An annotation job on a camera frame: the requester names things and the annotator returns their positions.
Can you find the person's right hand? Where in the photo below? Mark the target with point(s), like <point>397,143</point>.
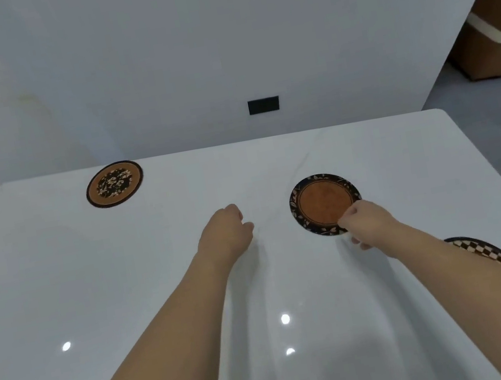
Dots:
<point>372,224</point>

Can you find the person's left hand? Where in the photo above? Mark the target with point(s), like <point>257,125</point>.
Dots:
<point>222,236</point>

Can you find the person's left thumb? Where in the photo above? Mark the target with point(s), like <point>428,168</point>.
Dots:
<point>249,231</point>

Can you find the person's right thumb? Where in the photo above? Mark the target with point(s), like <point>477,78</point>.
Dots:
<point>347,217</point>

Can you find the brown plate with black rim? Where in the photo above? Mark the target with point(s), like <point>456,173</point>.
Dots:
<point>322,201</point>

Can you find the person's right forearm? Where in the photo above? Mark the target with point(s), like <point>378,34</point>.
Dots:
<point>487,300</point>

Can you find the person's left forearm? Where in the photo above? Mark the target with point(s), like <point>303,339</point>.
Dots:
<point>164,357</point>

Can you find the black and cream checkered plate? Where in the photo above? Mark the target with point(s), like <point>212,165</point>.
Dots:
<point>483,249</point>

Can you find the orange plate with floral centre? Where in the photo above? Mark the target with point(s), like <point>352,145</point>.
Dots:
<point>114,184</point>

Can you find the white curved strip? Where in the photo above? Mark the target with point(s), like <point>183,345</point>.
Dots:
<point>491,31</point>

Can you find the black wall socket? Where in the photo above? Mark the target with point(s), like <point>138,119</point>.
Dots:
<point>264,105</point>

